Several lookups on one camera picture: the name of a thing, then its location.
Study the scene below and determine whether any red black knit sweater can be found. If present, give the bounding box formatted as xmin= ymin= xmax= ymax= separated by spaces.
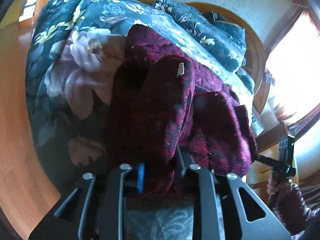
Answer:
xmin=106 ymin=24 xmax=257 ymax=198

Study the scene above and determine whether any round wooden headboard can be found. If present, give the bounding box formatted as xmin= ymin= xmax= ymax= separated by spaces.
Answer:
xmin=187 ymin=2 xmax=270 ymax=115

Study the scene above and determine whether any right forearm in maroon sleeve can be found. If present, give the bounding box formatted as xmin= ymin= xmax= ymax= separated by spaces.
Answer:
xmin=271 ymin=184 xmax=319 ymax=239

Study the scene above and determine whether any dark pillow with gold piping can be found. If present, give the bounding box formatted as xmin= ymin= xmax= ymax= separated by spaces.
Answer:
xmin=202 ymin=11 xmax=246 ymax=43

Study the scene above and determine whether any person's right hand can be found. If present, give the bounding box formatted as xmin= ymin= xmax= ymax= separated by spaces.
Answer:
xmin=267 ymin=172 xmax=293 ymax=201

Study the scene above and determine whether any folded dark floral duvet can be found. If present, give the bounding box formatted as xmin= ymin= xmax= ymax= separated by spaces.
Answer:
xmin=154 ymin=0 xmax=255 ymax=93

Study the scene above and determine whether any dark floral bed quilt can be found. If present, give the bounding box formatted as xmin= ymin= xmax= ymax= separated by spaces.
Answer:
xmin=24 ymin=0 xmax=254 ymax=240

